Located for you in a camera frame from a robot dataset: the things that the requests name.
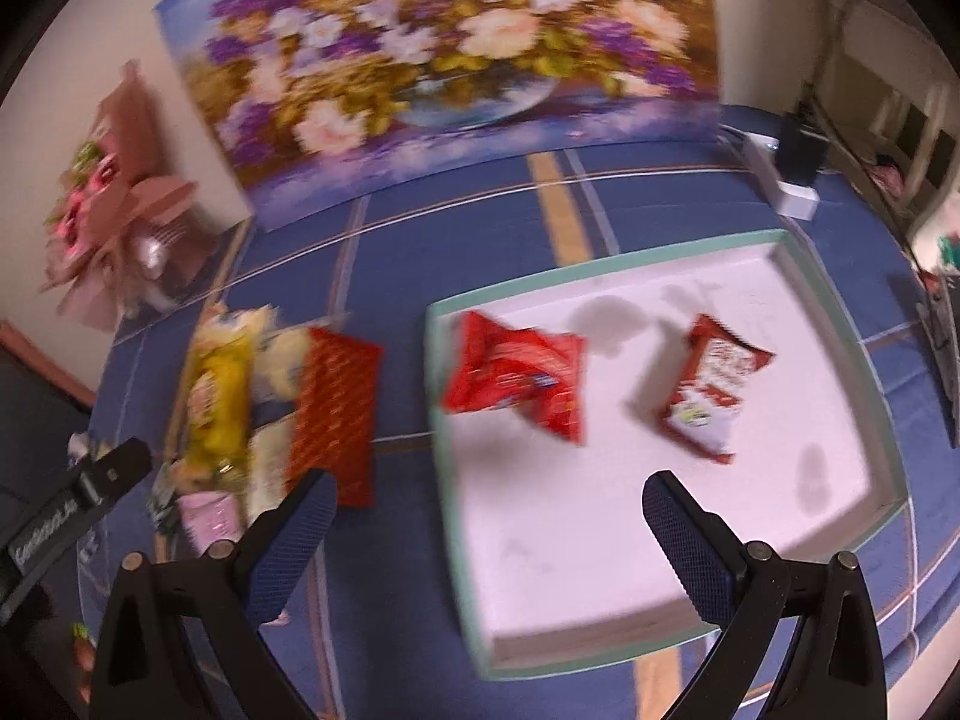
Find pink barcode snack pack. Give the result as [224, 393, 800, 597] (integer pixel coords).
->
[178, 491, 245, 554]

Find yellow cake snack pack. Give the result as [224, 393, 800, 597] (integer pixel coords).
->
[184, 309, 268, 489]

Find clear pack white bun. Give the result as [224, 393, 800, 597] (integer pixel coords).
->
[252, 325, 313, 406]

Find red orange patterned snack pack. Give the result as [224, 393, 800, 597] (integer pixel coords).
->
[286, 327, 382, 509]

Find dark red white snack pack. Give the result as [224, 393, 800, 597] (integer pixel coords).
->
[659, 314, 775, 465]

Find red crinkled snack bag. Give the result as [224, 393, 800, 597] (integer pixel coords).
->
[441, 310, 589, 445]

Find blue plaid tablecloth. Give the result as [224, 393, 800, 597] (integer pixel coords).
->
[91, 140, 958, 718]

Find pink flower bouquet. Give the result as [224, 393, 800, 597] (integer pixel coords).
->
[43, 60, 217, 332]

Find white tray green rim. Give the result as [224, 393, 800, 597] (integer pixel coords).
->
[425, 229, 908, 681]

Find black smartphone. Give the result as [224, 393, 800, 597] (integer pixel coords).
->
[918, 273, 960, 447]

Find floral painting canvas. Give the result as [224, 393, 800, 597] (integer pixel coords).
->
[156, 0, 719, 231]

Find white power strip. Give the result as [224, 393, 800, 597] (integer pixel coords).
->
[721, 125, 820, 221]

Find black power adapter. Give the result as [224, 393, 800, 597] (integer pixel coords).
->
[775, 107, 830, 187]

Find white chair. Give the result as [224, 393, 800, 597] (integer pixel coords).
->
[820, 0, 958, 259]

